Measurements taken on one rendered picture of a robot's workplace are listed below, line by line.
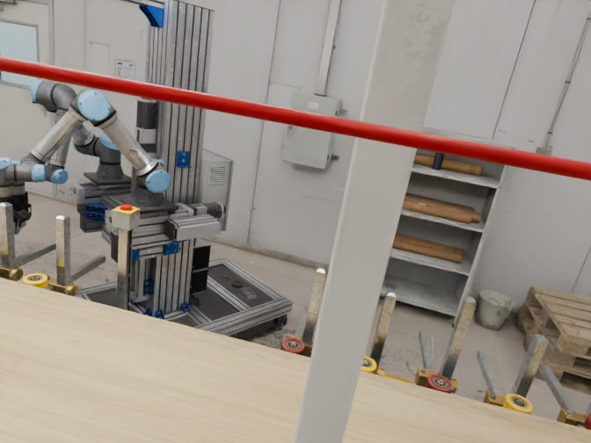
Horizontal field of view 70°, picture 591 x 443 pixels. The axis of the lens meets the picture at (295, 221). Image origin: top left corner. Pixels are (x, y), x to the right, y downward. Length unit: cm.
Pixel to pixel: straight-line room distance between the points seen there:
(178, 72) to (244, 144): 191
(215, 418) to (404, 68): 104
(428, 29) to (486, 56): 357
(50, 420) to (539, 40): 381
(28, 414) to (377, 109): 113
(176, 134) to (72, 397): 154
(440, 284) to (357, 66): 212
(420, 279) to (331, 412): 376
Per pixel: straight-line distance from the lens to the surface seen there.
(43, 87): 247
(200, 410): 125
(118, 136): 203
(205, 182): 256
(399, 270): 417
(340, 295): 39
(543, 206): 412
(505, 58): 394
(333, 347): 42
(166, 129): 242
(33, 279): 186
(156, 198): 226
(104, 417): 125
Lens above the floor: 177
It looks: 19 degrees down
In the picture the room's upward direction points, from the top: 10 degrees clockwise
